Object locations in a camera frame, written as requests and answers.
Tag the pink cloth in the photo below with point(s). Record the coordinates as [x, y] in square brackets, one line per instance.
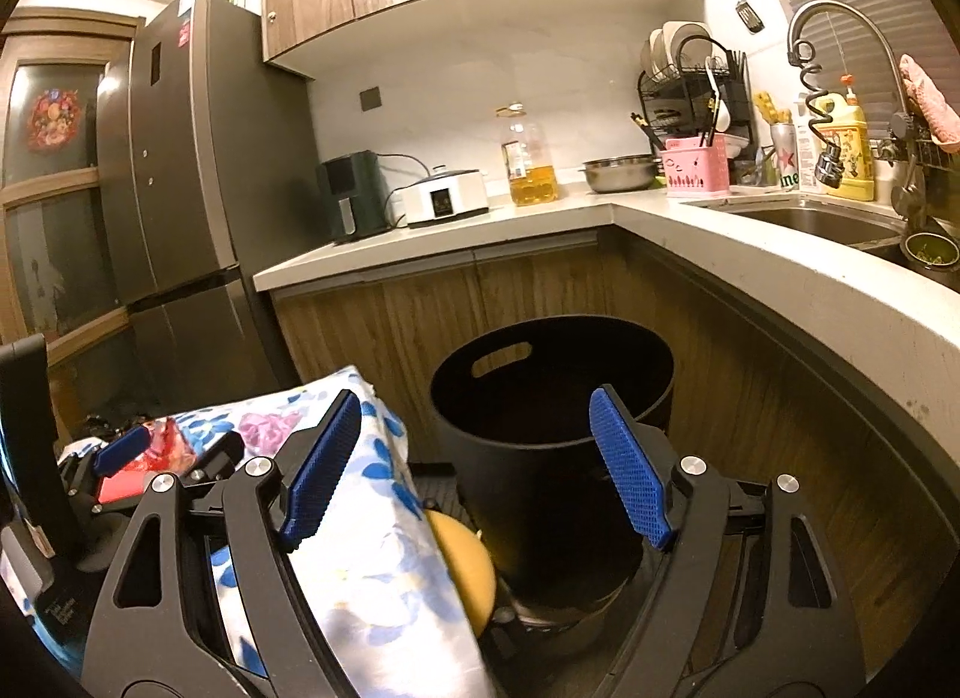
[930, 98]

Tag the yellow detergent bottle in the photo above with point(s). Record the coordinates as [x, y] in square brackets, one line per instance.
[855, 158]

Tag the metal bowl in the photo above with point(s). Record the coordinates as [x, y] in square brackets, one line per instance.
[619, 175]

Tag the black trash bin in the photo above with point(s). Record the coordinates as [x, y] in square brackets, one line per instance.
[540, 503]

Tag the white bottle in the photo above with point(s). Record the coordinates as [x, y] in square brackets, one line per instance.
[808, 158]

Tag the pink utensil holder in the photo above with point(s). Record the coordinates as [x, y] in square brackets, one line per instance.
[694, 169]

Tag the beer can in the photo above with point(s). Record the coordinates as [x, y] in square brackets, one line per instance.
[785, 158]

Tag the grey refrigerator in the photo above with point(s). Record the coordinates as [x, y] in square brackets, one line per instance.
[202, 181]

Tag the metal sink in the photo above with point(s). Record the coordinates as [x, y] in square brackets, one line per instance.
[817, 222]

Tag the colourful flower sticker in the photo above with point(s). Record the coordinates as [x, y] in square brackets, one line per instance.
[54, 117]

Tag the dark chopsticks bundle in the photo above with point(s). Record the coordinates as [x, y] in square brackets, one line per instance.
[739, 79]

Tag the stone countertop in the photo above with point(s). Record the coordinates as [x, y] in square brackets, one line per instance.
[750, 248]

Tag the red printed plastic bag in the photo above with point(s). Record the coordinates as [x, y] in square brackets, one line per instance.
[161, 454]

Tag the black plastic bag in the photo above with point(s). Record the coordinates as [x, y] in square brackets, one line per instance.
[112, 424]

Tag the white ladle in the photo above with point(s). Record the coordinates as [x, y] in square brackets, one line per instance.
[718, 109]

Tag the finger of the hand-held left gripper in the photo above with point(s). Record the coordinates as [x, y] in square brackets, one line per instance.
[217, 459]
[120, 449]

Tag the metal kitchen faucet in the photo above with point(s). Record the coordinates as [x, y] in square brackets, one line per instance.
[832, 7]

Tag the white rice cooker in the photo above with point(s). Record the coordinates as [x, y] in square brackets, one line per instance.
[442, 199]

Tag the black air fryer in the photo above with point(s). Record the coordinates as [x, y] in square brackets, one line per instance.
[349, 196]

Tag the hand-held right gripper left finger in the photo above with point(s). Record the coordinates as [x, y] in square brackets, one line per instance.
[322, 473]

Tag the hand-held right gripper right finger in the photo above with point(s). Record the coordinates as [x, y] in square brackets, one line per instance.
[630, 473]

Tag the wooden glass-panel door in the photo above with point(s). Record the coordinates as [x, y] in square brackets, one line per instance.
[52, 218]

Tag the cooking oil bottle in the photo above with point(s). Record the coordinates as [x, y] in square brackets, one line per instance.
[532, 173]

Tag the yellow round stool seat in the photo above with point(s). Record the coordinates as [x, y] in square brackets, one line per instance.
[465, 563]

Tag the wooden lower cabinets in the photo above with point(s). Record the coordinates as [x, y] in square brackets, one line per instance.
[375, 323]

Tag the white plate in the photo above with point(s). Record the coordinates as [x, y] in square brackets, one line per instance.
[658, 57]
[690, 42]

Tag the dark wall socket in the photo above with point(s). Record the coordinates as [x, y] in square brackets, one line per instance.
[369, 98]

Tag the blue floral tablecloth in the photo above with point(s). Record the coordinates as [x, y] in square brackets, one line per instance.
[390, 578]

